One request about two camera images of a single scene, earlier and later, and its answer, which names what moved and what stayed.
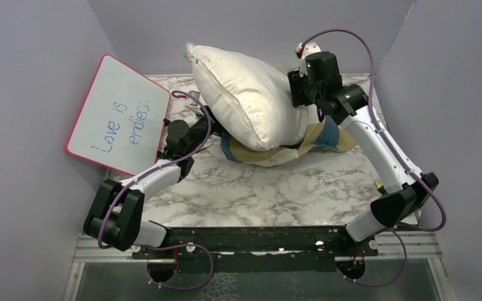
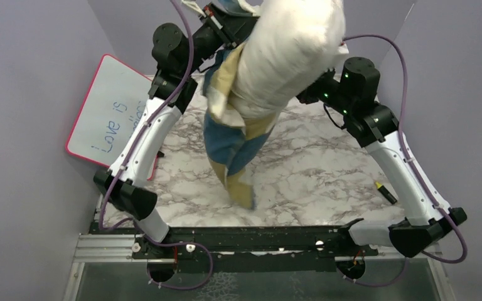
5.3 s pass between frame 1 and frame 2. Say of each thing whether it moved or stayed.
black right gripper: moved
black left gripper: moved
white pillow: moved
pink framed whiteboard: stayed
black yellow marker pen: stayed
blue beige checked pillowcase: moved
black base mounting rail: stayed
